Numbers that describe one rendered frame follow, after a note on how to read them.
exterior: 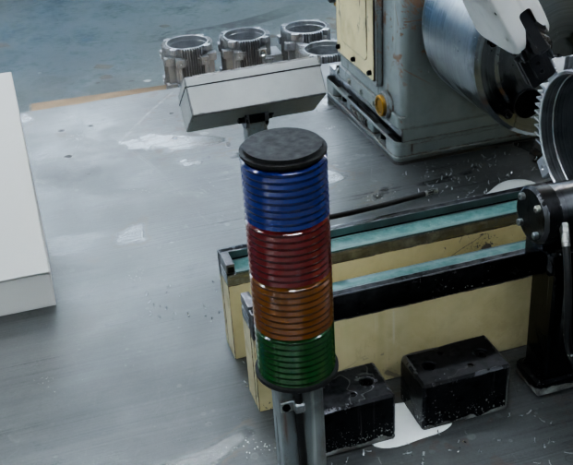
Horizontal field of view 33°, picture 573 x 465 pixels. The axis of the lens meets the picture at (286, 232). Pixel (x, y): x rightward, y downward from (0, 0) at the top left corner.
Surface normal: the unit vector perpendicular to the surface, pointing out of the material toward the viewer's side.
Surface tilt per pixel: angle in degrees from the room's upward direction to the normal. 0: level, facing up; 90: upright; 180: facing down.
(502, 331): 90
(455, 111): 90
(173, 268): 0
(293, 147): 0
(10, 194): 44
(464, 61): 92
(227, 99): 52
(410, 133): 90
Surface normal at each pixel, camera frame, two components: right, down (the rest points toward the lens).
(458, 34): -0.95, 0.05
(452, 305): 0.30, 0.45
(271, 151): -0.06, -0.87
